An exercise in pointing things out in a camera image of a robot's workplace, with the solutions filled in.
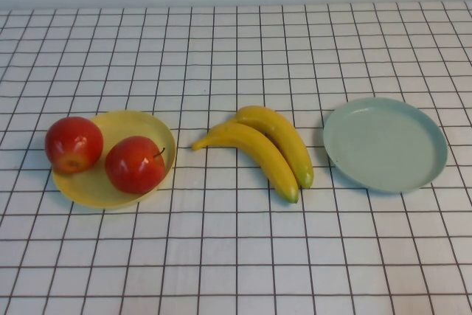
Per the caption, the red apple with stem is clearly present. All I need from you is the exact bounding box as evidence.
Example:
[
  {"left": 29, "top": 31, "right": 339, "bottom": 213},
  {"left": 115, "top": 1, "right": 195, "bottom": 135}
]
[{"left": 104, "top": 135, "right": 167, "bottom": 195}]

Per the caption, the red apple yellowish base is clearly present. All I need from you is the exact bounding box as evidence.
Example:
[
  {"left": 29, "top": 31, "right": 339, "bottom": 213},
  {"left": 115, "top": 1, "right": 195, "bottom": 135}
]
[{"left": 44, "top": 116, "right": 105, "bottom": 175}]

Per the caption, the pale green plastic plate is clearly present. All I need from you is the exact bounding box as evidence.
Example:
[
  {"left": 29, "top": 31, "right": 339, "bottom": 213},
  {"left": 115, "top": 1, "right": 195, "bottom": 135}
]
[{"left": 322, "top": 96, "right": 449, "bottom": 194}]

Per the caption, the yellow plastic plate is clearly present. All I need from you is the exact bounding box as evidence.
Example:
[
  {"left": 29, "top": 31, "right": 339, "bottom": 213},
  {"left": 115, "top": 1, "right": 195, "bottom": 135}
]
[{"left": 52, "top": 109, "right": 177, "bottom": 209}]

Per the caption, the white black-grid tablecloth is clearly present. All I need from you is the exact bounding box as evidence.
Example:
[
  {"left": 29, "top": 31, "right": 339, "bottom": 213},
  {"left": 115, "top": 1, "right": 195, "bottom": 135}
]
[{"left": 0, "top": 0, "right": 472, "bottom": 315}]

